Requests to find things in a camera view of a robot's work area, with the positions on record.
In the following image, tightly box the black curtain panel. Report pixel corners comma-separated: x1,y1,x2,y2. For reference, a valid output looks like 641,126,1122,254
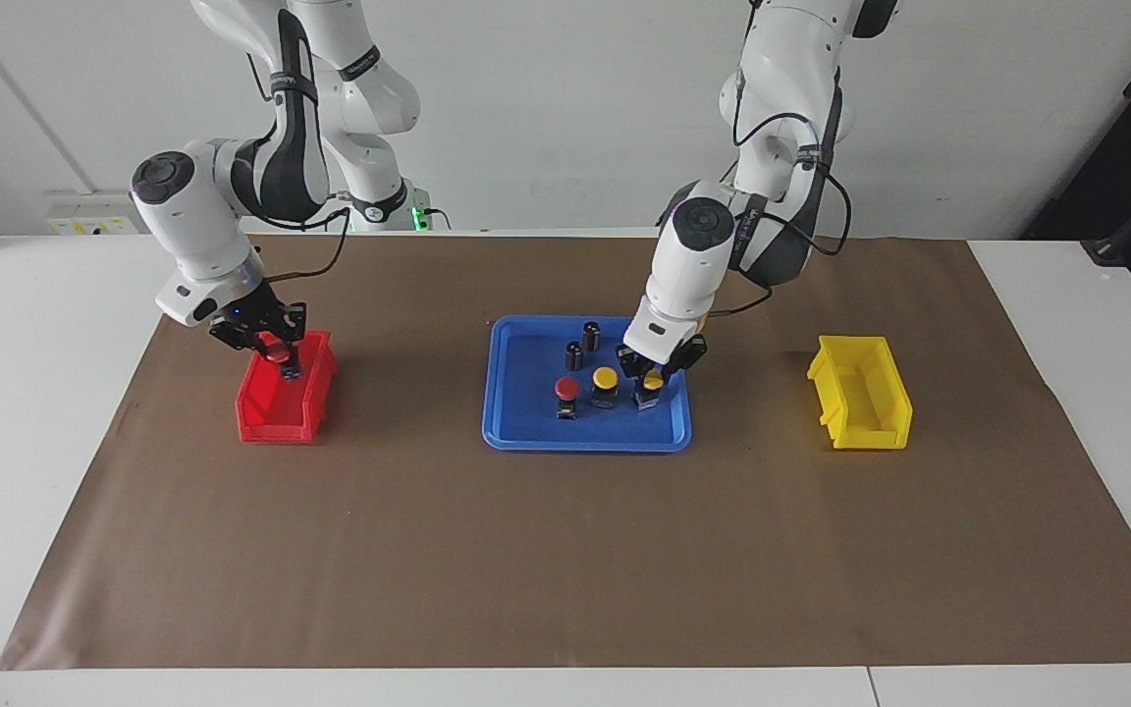
1022,0,1131,291

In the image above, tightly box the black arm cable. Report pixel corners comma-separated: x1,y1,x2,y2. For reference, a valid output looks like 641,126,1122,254
246,39,352,286
713,74,854,317

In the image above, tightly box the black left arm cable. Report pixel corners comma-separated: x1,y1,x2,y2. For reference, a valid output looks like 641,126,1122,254
713,74,854,317

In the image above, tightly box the brown paper mat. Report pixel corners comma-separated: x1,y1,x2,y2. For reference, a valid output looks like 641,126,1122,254
0,234,1131,673

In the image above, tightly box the yellow plastic bin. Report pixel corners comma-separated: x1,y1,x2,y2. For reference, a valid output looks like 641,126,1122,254
806,335,915,452

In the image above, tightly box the white wall socket strip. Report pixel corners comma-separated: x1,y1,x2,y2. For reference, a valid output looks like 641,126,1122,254
45,191,141,235

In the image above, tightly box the red plastic bin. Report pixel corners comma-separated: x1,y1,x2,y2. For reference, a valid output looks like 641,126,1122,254
235,329,339,445

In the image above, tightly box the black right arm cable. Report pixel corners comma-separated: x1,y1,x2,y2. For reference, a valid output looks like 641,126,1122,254
246,39,352,286

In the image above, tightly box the blue plastic tray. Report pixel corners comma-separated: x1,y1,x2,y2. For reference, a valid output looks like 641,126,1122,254
482,314,693,453

